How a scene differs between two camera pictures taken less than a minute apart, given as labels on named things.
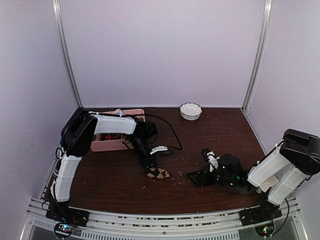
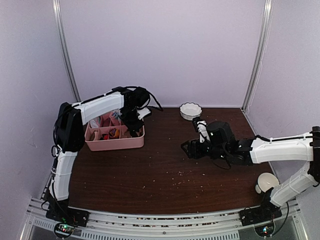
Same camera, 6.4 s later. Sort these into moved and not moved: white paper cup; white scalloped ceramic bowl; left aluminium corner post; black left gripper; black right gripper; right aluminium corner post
Moved: black left gripper; black right gripper
Not moved: right aluminium corner post; white paper cup; white scalloped ceramic bowl; left aluminium corner post
